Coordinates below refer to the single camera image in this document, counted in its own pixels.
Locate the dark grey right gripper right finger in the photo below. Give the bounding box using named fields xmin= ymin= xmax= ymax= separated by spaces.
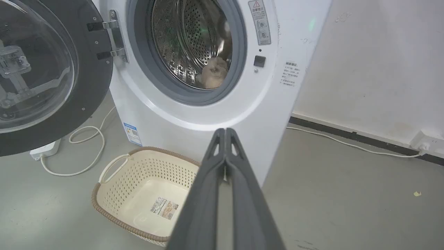
xmin=225 ymin=128 xmax=286 ymax=250

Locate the white power strip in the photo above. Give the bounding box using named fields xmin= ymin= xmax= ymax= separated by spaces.
xmin=29 ymin=139 xmax=61 ymax=161

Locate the cream perforated laundry basket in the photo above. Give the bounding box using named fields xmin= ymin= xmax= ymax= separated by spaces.
xmin=92 ymin=147 xmax=202 ymax=247

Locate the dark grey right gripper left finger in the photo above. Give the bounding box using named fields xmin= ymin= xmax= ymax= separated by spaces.
xmin=166 ymin=128 xmax=227 ymax=250

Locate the white wall cable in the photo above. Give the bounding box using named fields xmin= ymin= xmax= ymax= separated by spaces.
xmin=287 ymin=126 xmax=422 ymax=158

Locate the round black washing machine door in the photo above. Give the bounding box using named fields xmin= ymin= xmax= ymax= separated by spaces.
xmin=0 ymin=0 xmax=114 ymax=157

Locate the beige cloth in drum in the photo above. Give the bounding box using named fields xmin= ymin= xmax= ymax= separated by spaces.
xmin=201 ymin=57 xmax=229 ymax=89

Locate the white wall socket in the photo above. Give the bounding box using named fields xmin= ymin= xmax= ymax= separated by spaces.
xmin=409 ymin=131 xmax=444 ymax=159

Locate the white power strip cable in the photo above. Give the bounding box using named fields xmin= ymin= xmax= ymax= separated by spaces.
xmin=40 ymin=106 xmax=116 ymax=177

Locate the white front-load washing machine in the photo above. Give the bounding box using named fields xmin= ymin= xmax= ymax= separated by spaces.
xmin=91 ymin=0 xmax=333 ymax=188

